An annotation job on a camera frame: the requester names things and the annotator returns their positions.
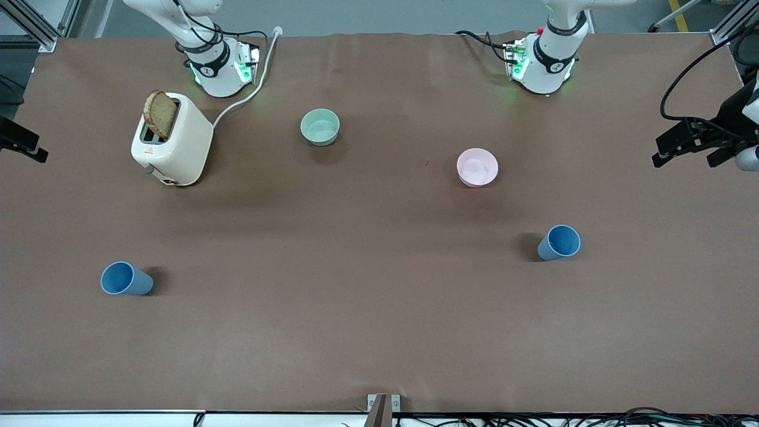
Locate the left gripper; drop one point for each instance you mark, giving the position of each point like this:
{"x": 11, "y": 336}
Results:
{"x": 730, "y": 114}

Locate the blue ribbed cup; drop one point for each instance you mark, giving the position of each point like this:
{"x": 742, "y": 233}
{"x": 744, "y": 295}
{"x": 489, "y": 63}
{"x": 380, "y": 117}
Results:
{"x": 557, "y": 243}
{"x": 127, "y": 280}

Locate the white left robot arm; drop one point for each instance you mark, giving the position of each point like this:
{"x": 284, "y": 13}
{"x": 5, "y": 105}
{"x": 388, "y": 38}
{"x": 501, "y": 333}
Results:
{"x": 548, "y": 65}

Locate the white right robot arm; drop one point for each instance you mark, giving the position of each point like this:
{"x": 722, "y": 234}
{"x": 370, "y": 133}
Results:
{"x": 213, "y": 77}

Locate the white stand leg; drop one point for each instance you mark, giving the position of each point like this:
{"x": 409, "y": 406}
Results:
{"x": 676, "y": 15}

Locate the brown bread slice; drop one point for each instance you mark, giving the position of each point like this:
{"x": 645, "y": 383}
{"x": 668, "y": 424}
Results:
{"x": 160, "y": 115}

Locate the cream white toaster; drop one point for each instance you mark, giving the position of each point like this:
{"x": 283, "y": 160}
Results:
{"x": 184, "y": 148}

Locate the pink bowl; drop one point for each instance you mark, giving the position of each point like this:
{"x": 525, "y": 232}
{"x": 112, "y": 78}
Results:
{"x": 477, "y": 168}

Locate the mint green bowl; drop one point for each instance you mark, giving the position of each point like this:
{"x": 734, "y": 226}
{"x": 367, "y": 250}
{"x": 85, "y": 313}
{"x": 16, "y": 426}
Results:
{"x": 320, "y": 127}

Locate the brown table cover sheet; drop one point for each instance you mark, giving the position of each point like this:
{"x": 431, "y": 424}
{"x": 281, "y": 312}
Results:
{"x": 379, "y": 308}

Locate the aluminium frame profile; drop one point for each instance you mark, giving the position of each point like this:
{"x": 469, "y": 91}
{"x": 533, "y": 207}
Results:
{"x": 47, "y": 40}
{"x": 720, "y": 37}

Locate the grey metal bracket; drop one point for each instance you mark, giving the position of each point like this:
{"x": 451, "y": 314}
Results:
{"x": 396, "y": 404}

